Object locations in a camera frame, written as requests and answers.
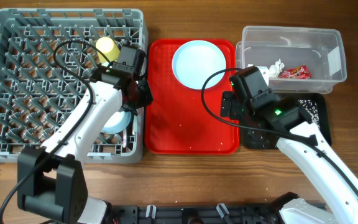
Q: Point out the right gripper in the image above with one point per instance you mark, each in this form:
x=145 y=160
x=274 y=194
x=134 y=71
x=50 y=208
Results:
x=228 y=96

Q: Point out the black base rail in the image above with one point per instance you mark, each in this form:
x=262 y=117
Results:
x=250 y=213

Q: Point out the small light blue bowl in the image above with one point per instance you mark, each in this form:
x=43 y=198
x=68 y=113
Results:
x=117 y=122

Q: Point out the food scraps and rice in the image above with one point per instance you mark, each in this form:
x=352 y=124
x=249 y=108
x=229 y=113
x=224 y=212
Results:
x=312 y=108

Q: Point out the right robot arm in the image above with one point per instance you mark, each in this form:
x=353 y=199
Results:
x=296 y=135

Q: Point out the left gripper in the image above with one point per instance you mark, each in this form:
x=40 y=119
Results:
x=146 y=99

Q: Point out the light blue plate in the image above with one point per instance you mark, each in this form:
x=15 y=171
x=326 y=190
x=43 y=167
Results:
x=195 y=61

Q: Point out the white plastic spoon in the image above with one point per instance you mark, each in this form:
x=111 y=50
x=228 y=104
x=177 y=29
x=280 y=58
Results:
x=134 y=125

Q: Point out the grey dishwasher rack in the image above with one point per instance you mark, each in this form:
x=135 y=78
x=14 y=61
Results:
x=40 y=50

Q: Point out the white plastic fork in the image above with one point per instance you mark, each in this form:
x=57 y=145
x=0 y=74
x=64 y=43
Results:
x=124 y=138

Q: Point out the red plastic tray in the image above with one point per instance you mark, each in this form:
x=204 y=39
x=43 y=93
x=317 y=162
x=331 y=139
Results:
x=176 y=122

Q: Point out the yellow cup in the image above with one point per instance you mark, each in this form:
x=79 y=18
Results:
x=108 y=47

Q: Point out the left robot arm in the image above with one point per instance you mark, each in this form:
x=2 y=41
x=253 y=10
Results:
x=50 y=179

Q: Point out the black plastic tray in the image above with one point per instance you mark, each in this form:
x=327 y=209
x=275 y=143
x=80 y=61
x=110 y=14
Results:
x=257 y=140

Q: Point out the clear plastic bin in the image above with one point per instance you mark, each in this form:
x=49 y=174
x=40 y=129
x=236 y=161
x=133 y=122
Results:
x=321 y=50

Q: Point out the red snack wrapper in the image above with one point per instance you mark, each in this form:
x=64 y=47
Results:
x=300 y=72

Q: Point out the white napkin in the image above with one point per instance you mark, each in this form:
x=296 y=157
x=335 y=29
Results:
x=276 y=69

